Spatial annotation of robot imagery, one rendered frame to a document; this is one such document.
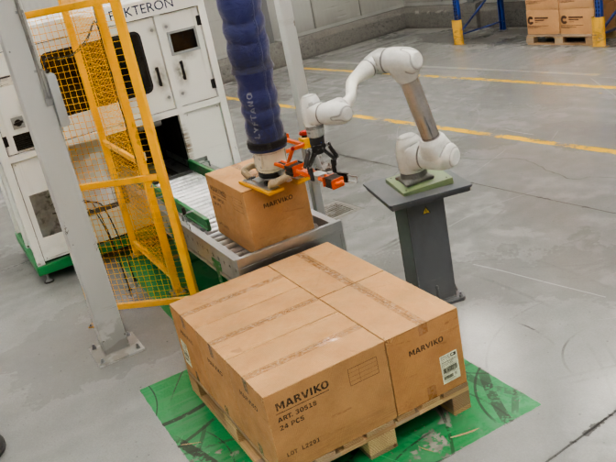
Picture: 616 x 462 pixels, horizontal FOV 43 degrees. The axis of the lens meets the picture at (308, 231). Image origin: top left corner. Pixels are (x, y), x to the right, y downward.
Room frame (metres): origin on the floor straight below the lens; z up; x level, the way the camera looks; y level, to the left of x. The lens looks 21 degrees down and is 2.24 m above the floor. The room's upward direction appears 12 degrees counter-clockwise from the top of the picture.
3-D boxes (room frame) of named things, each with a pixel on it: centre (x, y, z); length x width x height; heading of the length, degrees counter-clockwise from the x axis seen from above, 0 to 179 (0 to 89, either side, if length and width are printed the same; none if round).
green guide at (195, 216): (5.47, 0.99, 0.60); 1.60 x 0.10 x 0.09; 24
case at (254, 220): (4.52, 0.26, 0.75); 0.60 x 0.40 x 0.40; 24
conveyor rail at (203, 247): (5.12, 0.89, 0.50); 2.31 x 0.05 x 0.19; 24
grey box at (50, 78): (4.49, 1.25, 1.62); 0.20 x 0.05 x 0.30; 24
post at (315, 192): (4.92, -0.10, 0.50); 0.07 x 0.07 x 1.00; 24
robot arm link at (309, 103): (3.75, -0.14, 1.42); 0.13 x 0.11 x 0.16; 42
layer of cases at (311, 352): (3.44, 0.11, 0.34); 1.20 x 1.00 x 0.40; 24
